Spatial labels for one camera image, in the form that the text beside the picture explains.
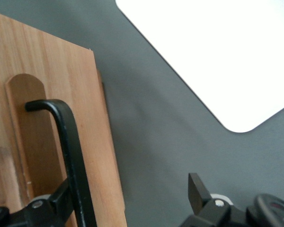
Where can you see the white rounded plastic tray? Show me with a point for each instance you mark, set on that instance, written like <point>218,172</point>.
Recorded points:
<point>217,52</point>

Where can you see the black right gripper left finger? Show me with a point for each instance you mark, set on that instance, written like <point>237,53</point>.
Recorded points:
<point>58,199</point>

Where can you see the black allen key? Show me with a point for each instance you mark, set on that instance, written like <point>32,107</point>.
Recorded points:
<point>69,146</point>

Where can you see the black round knob red marks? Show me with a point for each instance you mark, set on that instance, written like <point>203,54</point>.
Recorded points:
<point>272,210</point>

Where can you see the light wooden drawer front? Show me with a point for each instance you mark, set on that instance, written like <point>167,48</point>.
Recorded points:
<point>61,71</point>

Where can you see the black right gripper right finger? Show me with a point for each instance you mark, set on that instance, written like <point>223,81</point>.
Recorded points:
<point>198,194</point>

